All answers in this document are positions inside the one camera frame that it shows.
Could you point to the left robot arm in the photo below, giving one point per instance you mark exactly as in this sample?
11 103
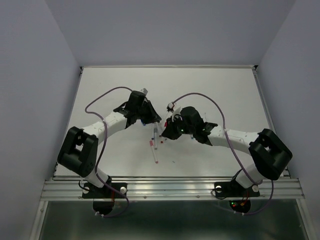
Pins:
79 151

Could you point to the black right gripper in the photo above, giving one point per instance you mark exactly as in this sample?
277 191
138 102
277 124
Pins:
169 131

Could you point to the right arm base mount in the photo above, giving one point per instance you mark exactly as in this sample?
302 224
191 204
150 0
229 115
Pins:
239 198

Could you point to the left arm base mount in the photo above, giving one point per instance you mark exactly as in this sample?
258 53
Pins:
104 200

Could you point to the navy blue marker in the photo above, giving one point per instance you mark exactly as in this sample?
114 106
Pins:
154 133

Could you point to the pink marker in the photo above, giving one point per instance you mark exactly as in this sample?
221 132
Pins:
153 151

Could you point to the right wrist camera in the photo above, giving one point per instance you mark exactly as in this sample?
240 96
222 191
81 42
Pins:
174 109

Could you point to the aluminium front rail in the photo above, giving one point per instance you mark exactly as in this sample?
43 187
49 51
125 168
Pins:
163 188

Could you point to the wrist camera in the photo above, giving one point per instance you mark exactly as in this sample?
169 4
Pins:
144 91
174 109

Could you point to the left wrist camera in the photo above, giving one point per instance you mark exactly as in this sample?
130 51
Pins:
144 91

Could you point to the grey marker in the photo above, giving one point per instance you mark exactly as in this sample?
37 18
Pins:
156 141

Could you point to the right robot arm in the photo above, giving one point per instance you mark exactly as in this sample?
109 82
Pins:
269 154

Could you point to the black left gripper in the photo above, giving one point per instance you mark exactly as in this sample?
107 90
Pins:
152 115

